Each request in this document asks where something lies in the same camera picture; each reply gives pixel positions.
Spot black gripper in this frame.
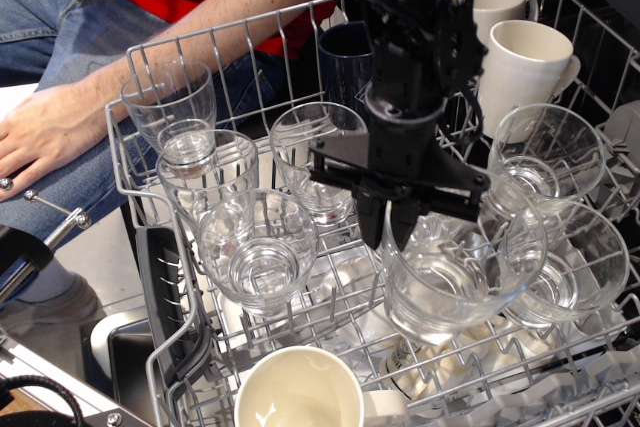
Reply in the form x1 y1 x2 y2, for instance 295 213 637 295
309 85 490 251

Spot clear glass cup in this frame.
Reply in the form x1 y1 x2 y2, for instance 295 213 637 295
156 129 259 235
488 104 605 212
504 201 630 329
380 179 547 345
198 189 319 317
121 60 217 166
270 101 367 226

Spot person's bare forearm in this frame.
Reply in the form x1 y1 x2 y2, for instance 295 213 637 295
89 0 331 113

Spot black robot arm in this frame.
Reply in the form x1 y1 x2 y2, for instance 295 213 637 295
310 0 490 248

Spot person's bare hand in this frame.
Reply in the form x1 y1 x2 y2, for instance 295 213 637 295
1 81 106 201

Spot dark blue mug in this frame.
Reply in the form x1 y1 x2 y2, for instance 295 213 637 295
318 21 373 116

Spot cream mug front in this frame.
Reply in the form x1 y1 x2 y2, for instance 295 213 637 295
234 346 409 426

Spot white mug near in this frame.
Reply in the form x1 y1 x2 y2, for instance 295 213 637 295
477 20 581 138

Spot white mug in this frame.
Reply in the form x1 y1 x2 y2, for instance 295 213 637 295
477 20 581 138
473 0 539 45

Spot white mug far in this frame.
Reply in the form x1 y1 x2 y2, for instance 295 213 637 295
473 0 539 45

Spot grey shoe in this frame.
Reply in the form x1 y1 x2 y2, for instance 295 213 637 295
1 275 102 331

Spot metal clamp with screw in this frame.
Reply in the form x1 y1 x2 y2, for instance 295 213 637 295
1 189 92 303

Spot grey wire dishwasher rack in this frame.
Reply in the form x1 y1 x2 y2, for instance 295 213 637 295
109 0 639 426

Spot black cable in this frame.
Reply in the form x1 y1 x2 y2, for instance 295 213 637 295
0 374 86 427

